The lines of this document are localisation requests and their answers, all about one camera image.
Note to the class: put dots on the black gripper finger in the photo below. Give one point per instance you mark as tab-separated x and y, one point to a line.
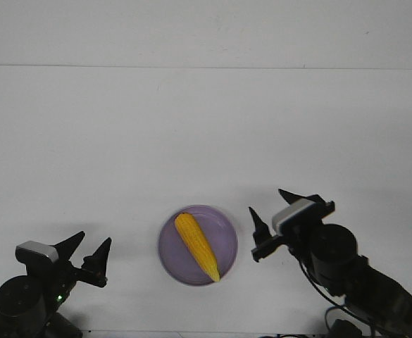
261	234
97	262
65	249
291	197

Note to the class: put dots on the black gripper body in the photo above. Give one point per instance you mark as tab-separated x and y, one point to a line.
62	276
293	237

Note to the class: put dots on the yellow corn cob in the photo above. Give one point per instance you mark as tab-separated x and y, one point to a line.
197	244

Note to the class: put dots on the purple round plate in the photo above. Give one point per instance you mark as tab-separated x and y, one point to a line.
177	260

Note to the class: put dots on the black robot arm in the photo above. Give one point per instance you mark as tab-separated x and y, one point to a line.
328	256
29	303

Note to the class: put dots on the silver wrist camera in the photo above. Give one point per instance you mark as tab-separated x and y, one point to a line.
295	213
31	251

